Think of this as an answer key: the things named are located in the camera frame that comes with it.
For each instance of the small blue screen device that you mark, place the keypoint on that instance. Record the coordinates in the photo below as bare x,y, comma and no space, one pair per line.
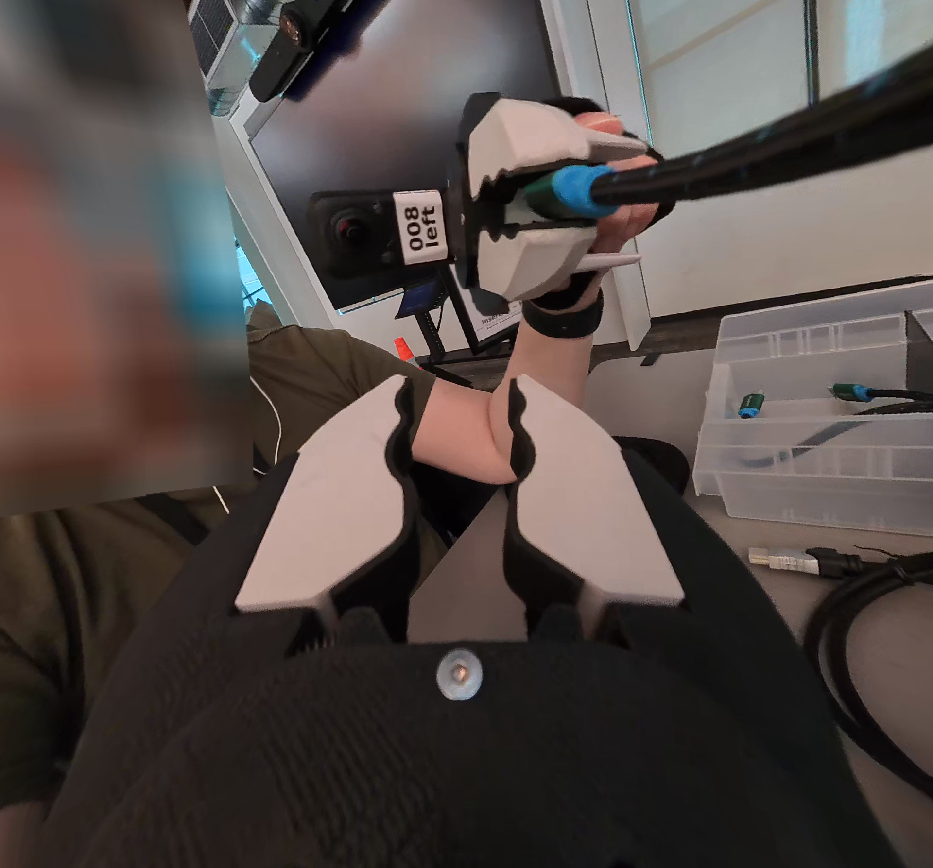
421,300

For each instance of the black wristband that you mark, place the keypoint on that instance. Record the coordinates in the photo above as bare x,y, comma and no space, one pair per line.
561,321

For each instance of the clear plastic compartment bin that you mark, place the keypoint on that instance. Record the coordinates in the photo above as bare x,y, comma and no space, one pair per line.
802,460

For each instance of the large gridded window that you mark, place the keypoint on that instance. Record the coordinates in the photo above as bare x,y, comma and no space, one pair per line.
729,8

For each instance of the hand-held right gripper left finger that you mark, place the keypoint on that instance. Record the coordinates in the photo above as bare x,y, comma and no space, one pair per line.
328,511

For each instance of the person in olive shirt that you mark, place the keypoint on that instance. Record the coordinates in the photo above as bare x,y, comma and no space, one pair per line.
328,365

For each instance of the person's left forearm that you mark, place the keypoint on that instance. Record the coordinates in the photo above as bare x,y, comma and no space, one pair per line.
554,372

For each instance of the white ceiling vent unit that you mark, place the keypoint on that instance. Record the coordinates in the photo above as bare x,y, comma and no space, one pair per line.
215,15

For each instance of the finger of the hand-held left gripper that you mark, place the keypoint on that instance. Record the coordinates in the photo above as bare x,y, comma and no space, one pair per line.
525,132
532,260

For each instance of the large black tv monitor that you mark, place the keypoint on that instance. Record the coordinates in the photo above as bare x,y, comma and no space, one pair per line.
437,45

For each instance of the black wheeled tv stand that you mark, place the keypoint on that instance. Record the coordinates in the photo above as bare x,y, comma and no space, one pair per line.
436,332

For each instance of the orange cone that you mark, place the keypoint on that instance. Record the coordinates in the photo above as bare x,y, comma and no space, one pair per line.
407,352

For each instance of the black video conference bar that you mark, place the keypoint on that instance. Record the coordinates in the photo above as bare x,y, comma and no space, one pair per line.
306,30

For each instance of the person's left hand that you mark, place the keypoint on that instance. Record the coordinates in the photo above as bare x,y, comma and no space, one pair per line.
627,223

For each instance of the black divider panel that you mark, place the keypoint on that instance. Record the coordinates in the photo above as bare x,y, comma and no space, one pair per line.
920,347

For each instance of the green blue hdmi plug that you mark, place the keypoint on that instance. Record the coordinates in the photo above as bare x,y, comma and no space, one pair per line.
749,405

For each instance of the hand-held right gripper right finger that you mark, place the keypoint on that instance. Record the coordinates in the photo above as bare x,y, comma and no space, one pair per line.
590,511

